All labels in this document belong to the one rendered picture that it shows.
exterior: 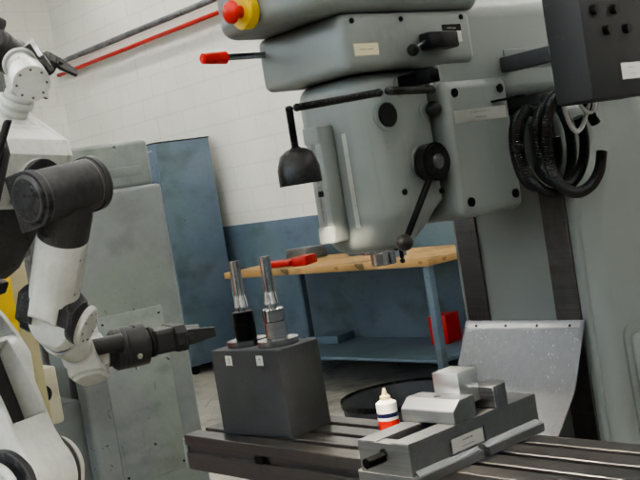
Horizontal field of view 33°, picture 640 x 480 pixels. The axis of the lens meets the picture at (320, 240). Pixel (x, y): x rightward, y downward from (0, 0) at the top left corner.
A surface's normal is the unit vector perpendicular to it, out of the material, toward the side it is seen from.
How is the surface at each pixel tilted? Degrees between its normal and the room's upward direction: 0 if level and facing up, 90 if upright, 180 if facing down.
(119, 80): 90
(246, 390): 90
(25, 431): 74
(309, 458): 90
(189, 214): 90
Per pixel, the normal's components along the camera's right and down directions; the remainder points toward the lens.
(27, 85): 0.42, 0.46
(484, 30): 0.64, -0.07
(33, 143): 0.74, -0.34
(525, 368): -0.74, -0.32
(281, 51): -0.75, 0.15
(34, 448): 0.68, -0.58
